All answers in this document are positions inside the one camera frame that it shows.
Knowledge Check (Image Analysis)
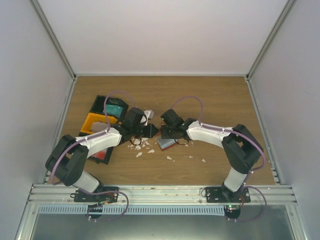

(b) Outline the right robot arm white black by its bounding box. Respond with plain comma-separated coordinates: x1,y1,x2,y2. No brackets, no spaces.
160,109,267,203

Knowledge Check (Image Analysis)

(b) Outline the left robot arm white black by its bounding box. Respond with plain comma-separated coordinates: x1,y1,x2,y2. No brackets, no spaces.
45,107,159,202

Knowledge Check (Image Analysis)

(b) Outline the black bin with teal cards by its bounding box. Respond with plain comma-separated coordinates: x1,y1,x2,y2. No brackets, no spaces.
89,95,129,120

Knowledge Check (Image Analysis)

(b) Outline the black bin with red cards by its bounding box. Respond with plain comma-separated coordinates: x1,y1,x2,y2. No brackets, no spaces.
88,147,114,165

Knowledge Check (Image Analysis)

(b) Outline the red cards stack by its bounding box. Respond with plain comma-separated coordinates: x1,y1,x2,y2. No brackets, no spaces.
91,149,107,161

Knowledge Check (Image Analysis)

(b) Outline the orange bin with white cards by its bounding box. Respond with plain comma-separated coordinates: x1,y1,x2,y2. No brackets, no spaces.
78,112,108,137

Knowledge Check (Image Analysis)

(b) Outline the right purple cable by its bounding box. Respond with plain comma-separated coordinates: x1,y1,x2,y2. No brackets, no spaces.
169,96,266,176

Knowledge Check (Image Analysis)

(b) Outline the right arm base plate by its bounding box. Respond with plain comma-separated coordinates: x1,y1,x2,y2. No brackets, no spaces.
200,186,251,204

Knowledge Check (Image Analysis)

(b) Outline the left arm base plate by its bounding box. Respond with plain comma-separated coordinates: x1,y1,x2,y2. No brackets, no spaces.
70,186,119,204

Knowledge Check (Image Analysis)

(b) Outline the aluminium front rail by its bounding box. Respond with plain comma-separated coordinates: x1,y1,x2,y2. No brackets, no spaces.
27,184,297,205

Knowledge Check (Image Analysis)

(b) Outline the grey slotted cable duct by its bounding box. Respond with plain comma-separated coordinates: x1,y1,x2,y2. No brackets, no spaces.
38,204,225,216

